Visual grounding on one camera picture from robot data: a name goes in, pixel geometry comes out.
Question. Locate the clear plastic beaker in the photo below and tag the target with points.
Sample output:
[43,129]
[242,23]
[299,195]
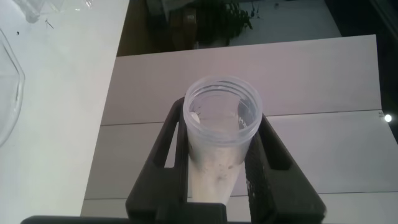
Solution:
[9,93]

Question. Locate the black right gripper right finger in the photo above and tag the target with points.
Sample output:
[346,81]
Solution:
[280,193]

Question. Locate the dark green potted plant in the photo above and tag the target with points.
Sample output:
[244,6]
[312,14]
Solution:
[224,21]

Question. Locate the test tube with pale yellow pigment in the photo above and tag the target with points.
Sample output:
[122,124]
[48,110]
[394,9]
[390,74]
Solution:
[217,174]

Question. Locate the clear acrylic test tube rack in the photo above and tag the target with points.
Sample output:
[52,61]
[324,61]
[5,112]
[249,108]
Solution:
[34,12]

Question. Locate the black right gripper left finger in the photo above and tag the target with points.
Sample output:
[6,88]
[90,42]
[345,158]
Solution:
[161,180]

